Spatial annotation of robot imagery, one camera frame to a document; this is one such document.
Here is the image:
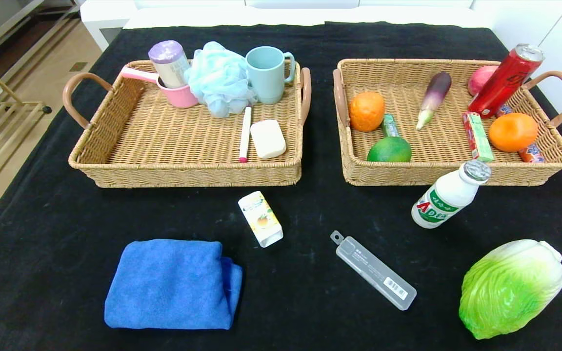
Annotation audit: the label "small white yellow box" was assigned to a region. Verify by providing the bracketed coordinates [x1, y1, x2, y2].
[238, 191, 284, 248]

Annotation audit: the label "blue towel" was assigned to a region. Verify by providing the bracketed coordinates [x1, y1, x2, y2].
[104, 238, 243, 331]

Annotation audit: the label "white AD milk bottle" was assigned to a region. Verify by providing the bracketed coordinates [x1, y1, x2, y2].
[411, 159, 492, 229]

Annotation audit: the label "green white cabbage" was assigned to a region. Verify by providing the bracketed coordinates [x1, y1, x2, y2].
[459, 239, 562, 340]

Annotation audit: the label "white soap bar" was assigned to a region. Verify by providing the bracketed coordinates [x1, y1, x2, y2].
[250, 119, 287, 159]

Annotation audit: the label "black table cloth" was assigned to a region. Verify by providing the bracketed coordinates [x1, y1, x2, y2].
[0, 20, 562, 351]

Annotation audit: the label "white pink marker pen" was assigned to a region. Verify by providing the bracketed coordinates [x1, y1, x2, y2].
[239, 106, 253, 163]

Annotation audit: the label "teal plastic mug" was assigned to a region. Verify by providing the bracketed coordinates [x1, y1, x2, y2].
[245, 46, 296, 105]

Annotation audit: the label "bumpy orange fruit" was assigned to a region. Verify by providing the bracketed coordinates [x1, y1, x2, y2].
[348, 91, 386, 132]

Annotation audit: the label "green round fruit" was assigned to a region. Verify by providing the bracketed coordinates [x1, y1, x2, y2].
[367, 136, 412, 163]

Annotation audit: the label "light blue bath loofah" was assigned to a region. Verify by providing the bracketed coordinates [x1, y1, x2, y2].
[183, 41, 258, 118]

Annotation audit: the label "small green gum pack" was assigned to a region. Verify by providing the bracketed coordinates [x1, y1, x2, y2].
[381, 114, 401, 138]

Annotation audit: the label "pink plastic scoop cup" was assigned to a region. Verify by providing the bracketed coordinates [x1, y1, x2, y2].
[120, 66, 199, 109]

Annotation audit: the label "clear plastic toothbrush case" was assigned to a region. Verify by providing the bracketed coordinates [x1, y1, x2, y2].
[330, 230, 418, 312]

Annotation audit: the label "purple lidded cylinder container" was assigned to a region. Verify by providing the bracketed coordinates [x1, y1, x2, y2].
[148, 40, 191, 89]

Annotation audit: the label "purple eggplant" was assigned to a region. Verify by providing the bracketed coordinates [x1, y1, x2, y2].
[416, 72, 452, 131]

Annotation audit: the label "red green candy box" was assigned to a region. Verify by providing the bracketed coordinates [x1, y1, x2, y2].
[462, 112, 495, 162]

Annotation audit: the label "pink peach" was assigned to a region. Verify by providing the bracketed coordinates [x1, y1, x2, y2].
[467, 65, 499, 97]

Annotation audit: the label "smooth orange fruit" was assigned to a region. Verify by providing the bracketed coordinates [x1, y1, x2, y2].
[488, 113, 539, 153]

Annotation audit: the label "red soda can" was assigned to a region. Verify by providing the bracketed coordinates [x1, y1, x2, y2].
[468, 43, 545, 119]

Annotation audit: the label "gold metal wheeled rack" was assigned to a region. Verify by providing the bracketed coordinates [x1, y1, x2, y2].
[0, 73, 52, 202]

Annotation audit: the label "woven wicker basket brown handles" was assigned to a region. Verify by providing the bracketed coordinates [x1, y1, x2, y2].
[63, 58, 312, 189]
[332, 58, 562, 187]

